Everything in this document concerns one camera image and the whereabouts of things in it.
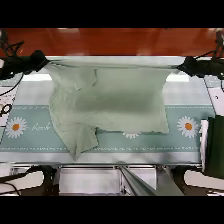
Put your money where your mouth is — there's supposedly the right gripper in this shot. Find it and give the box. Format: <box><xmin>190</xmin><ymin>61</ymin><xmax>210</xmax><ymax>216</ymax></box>
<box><xmin>176</xmin><ymin>55</ymin><xmax>202</xmax><ymax>79</ymax></box>

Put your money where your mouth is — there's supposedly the dark green garment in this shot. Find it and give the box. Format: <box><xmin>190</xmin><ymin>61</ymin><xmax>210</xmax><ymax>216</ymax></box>
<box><xmin>203</xmin><ymin>115</ymin><xmax>224</xmax><ymax>181</ymax></box>

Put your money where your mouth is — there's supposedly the pale green T-shirt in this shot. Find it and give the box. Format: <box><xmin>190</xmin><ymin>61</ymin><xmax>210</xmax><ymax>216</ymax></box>
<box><xmin>44</xmin><ymin>56</ymin><xmax>183</xmax><ymax>162</ymax></box>

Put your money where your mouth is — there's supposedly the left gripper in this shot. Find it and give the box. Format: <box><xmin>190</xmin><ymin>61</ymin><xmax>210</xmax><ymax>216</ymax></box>
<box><xmin>29</xmin><ymin>49</ymin><xmax>50</xmax><ymax>73</ymax></box>

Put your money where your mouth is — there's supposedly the silver frame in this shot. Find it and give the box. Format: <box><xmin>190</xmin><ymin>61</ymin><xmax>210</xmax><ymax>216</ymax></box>
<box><xmin>0</xmin><ymin>161</ymin><xmax>224</xmax><ymax>197</ymax></box>

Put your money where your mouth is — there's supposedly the white printed garment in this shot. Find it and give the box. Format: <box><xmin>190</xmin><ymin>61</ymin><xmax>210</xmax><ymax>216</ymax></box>
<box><xmin>0</xmin><ymin>86</ymin><xmax>18</xmax><ymax>128</ymax></box>

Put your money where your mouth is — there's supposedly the black cable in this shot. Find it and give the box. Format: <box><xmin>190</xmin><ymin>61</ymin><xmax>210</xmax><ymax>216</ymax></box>
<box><xmin>0</xmin><ymin>73</ymin><xmax>25</xmax><ymax>98</ymax></box>

